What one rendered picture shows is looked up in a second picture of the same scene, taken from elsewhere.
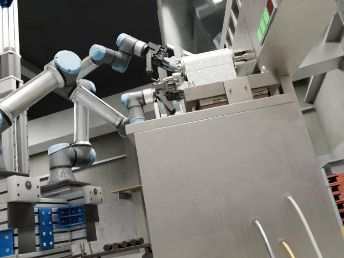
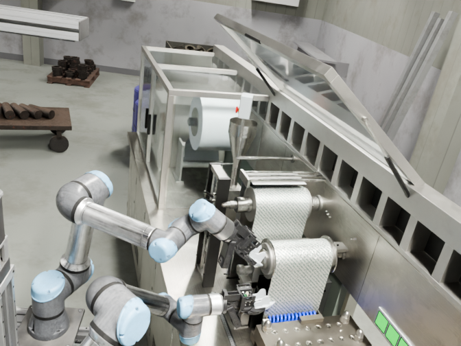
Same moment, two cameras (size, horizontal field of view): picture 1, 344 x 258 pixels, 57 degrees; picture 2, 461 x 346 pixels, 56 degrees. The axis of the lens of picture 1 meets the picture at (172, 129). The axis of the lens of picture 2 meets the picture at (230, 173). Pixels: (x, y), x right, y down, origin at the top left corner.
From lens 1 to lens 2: 1.79 m
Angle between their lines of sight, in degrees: 46
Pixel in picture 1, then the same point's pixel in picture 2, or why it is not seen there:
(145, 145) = not seen: outside the picture
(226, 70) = (317, 283)
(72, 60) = (141, 324)
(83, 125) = (86, 246)
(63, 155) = (57, 303)
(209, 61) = (304, 270)
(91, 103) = not seen: hidden behind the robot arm
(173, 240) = not seen: outside the picture
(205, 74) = (291, 285)
